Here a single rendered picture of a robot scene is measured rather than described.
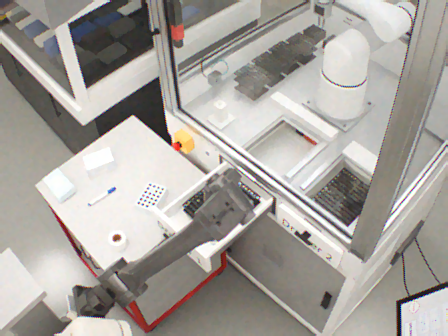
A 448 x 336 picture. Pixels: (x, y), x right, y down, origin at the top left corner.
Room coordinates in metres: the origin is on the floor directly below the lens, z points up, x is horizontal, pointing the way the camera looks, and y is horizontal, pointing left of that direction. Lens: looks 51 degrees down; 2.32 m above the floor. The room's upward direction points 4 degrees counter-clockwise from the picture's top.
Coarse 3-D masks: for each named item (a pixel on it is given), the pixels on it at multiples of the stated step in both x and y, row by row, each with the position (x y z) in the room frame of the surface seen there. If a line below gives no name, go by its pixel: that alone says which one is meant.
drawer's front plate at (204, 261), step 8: (152, 208) 0.96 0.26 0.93; (160, 216) 0.92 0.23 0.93; (160, 224) 0.93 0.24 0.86; (168, 224) 0.89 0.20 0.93; (168, 232) 0.90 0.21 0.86; (176, 232) 0.86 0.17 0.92; (200, 248) 0.79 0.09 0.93; (192, 256) 0.81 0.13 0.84; (200, 256) 0.77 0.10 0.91; (208, 256) 0.76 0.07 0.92; (208, 264) 0.75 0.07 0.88
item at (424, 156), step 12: (444, 72) 0.75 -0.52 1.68; (444, 84) 0.78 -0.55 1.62; (444, 96) 0.81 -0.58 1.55; (432, 108) 0.75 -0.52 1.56; (444, 108) 0.84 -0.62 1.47; (432, 120) 0.78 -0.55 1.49; (444, 120) 0.88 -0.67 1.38; (432, 132) 0.82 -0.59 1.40; (444, 132) 0.93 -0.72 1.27; (420, 144) 0.76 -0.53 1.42; (432, 144) 0.86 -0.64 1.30; (444, 144) 0.99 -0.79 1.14; (420, 156) 0.80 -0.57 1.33; (432, 156) 0.91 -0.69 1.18; (420, 168) 0.84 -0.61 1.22; (408, 180) 0.78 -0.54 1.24; (408, 192) 0.82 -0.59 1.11; (396, 204) 0.76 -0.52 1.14
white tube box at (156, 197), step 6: (150, 186) 1.16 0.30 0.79; (156, 186) 1.15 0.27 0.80; (162, 186) 1.15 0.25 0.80; (144, 192) 1.13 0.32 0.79; (150, 192) 1.13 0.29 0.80; (156, 192) 1.14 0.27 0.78; (162, 192) 1.12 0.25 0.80; (138, 198) 1.10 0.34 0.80; (144, 198) 1.10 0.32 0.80; (150, 198) 1.10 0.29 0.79; (156, 198) 1.09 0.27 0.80; (162, 198) 1.10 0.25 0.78; (138, 204) 1.08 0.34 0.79; (144, 204) 1.07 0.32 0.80; (150, 204) 1.07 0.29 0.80; (156, 204) 1.07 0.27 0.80; (138, 210) 1.07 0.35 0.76; (144, 210) 1.05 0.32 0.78; (150, 210) 1.04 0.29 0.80
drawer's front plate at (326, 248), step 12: (288, 216) 0.90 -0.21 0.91; (288, 228) 0.90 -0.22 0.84; (300, 228) 0.86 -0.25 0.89; (312, 228) 0.83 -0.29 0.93; (300, 240) 0.85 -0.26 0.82; (312, 240) 0.81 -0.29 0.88; (324, 240) 0.78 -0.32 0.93; (324, 252) 0.77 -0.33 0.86; (336, 252) 0.74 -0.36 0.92; (336, 264) 0.72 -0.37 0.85
